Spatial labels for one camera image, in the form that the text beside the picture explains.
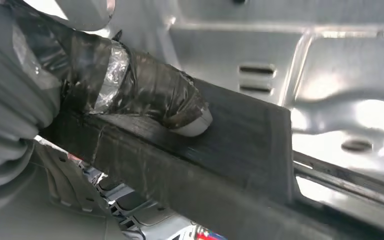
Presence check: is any stamped silver metal panel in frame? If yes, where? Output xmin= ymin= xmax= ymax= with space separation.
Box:
xmin=32 ymin=0 xmax=384 ymax=240

